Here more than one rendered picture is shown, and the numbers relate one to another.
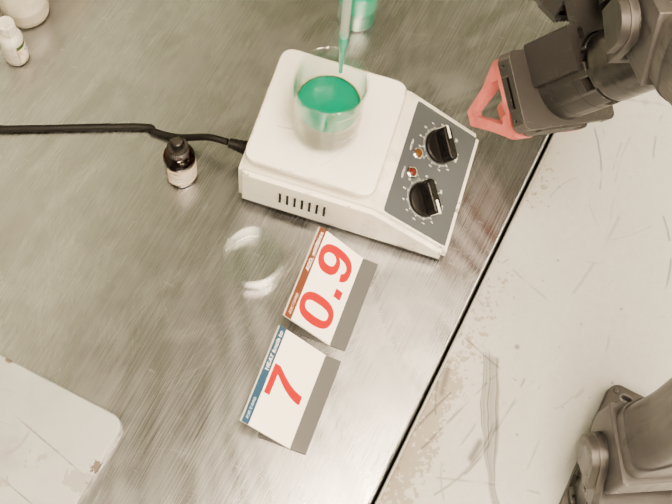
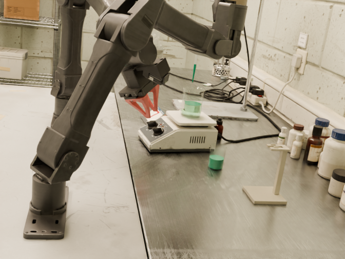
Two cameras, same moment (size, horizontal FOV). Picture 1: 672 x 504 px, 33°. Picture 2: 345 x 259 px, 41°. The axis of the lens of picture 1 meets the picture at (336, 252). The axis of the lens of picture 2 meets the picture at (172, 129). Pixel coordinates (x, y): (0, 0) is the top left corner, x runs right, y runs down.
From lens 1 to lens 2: 1.79 m
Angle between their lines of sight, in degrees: 92
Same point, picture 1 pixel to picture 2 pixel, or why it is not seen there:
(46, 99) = (263, 142)
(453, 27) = (183, 171)
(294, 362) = (155, 116)
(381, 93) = (183, 121)
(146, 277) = not seen: hidden behind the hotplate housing
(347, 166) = (176, 112)
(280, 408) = (152, 113)
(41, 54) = not seen: hidden behind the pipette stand
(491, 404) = (103, 125)
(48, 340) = not seen: hidden behind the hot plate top
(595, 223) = (99, 148)
